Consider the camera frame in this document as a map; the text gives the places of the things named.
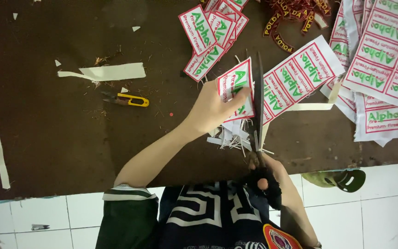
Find person's left hand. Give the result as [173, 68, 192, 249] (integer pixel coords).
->
[184, 80, 252, 137]

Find person's right hand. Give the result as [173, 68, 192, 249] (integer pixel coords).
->
[249, 153, 292, 210]

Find black fabric scissors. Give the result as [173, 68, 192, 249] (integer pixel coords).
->
[243, 51, 283, 210]

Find white label strip red borders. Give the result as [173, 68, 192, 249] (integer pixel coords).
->
[216, 35, 345, 126]

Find heap of white fabric trimmings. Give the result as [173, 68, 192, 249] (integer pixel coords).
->
[206, 119, 275, 158]

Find green sandal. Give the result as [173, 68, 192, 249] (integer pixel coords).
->
[301, 169, 366, 193]

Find short white fabric strip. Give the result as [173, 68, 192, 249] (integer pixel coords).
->
[285, 103, 334, 112]

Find pile of cut white labels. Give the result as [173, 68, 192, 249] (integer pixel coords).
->
[178, 0, 250, 83]

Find yellow thread snips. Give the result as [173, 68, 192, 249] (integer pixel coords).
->
[102, 91, 150, 108]

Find person's dark patterned jersey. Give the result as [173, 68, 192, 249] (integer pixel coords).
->
[95, 181, 304, 249]

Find wide white fabric offcut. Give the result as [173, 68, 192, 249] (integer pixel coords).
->
[57, 62, 147, 82]

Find small sheet of uncut labels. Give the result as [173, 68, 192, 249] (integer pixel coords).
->
[354, 93, 398, 147]

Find pile of dark curved patches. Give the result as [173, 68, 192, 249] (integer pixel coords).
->
[263, 0, 333, 54]

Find narrow sheet of uncut labels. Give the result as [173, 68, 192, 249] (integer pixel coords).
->
[320, 0, 360, 122]

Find large sheet of uncut labels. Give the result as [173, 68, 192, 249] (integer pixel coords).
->
[342, 0, 398, 113]

